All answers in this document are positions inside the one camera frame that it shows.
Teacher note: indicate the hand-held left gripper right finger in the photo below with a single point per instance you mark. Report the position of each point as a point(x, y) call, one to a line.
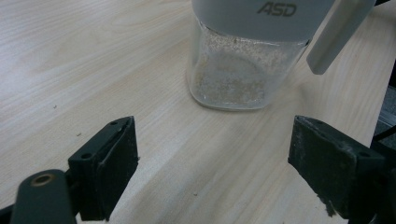
point(333, 166)

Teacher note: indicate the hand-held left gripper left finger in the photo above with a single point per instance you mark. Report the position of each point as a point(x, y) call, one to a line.
point(104, 169)

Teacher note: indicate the glass seasoning jar grey lid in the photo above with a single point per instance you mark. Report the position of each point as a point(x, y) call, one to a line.
point(243, 71)

